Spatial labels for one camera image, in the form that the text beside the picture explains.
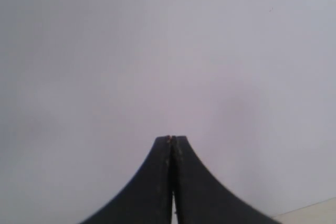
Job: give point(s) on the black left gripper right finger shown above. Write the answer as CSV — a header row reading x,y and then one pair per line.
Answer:
x,y
201,198

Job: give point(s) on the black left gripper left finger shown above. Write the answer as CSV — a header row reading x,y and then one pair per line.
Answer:
x,y
147,197

